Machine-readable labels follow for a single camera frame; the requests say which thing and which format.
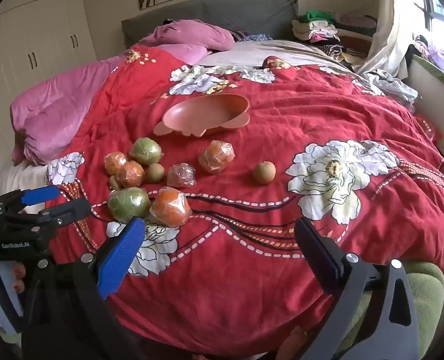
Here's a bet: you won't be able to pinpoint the pale pink quilt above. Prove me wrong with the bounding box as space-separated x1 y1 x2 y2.
10 43 212 166

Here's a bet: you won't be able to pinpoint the magenta pink quilt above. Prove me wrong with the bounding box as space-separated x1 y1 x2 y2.
138 20 235 52

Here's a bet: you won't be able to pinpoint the green citrus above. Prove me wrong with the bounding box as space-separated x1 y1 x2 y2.
108 187 152 223
129 137 163 166

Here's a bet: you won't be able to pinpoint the person's left hand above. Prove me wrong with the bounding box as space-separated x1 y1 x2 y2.
11 262 28 295

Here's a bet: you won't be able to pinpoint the white window bench green trim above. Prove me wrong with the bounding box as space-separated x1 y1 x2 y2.
408 53 444 130

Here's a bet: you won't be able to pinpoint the beige bed sheet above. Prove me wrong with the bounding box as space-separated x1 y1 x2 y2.
197 40 352 71

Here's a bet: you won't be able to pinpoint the dark striped clothes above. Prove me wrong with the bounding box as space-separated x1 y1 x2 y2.
312 43 359 62

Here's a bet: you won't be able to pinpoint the plastic orange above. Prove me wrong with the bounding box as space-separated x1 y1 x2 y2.
149 187 192 228
198 140 233 175
104 152 128 175
116 161 147 189

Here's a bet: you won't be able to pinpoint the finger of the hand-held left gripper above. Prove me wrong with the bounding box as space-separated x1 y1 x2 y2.
5 198 92 233
0 185 61 214

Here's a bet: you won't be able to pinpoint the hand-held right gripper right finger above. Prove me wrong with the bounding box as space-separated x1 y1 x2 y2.
294 217 421 360

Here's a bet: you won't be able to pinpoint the cream curtain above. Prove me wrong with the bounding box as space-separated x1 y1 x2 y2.
353 0 434 79

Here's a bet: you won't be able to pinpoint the purple clothes heap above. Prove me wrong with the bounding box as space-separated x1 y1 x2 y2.
412 35 444 82

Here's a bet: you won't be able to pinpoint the cream wardrobe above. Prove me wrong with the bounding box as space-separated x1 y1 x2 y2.
0 0 98 130

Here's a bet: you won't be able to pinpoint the grey padded headboard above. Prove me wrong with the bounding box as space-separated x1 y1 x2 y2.
121 0 299 49

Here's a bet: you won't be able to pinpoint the white grey crumpled clothes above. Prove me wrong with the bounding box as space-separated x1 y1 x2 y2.
360 69 419 112

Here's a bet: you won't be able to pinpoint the orange plastic bowl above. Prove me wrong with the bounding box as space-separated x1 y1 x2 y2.
154 94 250 137

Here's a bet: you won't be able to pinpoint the green plush cushion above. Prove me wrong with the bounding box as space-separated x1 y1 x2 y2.
351 260 444 360

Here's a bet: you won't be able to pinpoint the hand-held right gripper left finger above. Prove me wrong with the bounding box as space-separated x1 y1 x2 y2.
22 215 148 360

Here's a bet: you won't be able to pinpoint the pile of folded clothes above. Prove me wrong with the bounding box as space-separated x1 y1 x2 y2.
291 10 345 44

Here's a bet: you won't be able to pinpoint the clear plastic wrap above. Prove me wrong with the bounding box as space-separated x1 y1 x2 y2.
167 163 197 188

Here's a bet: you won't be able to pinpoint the red floral blanket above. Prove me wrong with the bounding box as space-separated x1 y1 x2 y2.
44 45 444 357

